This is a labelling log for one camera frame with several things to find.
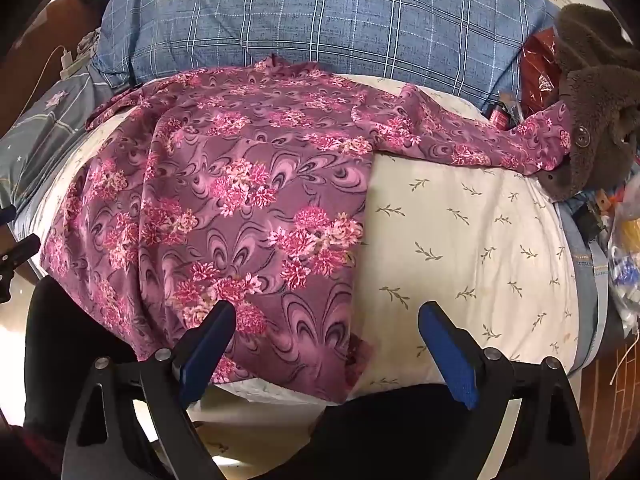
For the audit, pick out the pink floral shirt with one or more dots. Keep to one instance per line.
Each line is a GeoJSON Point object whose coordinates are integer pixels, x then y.
{"type": "Point", "coordinates": [225, 185]}

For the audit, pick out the cream leaf-print pillow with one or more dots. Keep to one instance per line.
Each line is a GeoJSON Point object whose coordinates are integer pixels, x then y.
{"type": "Point", "coordinates": [475, 240]}

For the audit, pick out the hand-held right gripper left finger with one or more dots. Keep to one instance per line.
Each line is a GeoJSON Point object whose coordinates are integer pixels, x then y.
{"type": "Point", "coordinates": [207, 350]}

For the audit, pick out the blue plaid quilt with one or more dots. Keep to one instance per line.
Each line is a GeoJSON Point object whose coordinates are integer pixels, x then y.
{"type": "Point", "coordinates": [325, 20]}

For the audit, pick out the white charger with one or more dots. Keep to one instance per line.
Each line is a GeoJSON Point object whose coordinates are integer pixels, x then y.
{"type": "Point", "coordinates": [65, 60]}

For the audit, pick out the grey star-print bedding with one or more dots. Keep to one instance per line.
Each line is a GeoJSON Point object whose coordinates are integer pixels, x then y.
{"type": "Point", "coordinates": [50, 120]}

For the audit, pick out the red plastic bag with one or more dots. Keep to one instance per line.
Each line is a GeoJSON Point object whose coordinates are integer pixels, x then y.
{"type": "Point", "coordinates": [540, 65]}

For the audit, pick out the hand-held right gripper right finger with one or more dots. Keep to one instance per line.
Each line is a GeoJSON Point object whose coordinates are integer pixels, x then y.
{"type": "Point", "coordinates": [452, 360]}

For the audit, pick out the brown fleece garment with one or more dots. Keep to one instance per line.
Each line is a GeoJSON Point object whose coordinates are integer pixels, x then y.
{"type": "Point", "coordinates": [595, 90]}

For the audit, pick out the clear plastic bags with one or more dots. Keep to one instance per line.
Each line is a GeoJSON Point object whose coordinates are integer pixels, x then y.
{"type": "Point", "coordinates": [627, 240]}

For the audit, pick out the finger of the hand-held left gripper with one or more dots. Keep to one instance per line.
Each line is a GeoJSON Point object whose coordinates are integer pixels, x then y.
{"type": "Point", "coordinates": [17, 260]}

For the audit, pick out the blue jeans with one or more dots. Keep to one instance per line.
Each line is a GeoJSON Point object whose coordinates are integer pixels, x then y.
{"type": "Point", "coordinates": [585, 270]}

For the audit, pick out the person's black pants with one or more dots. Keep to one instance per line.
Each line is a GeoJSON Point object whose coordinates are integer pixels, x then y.
{"type": "Point", "coordinates": [50, 340]}

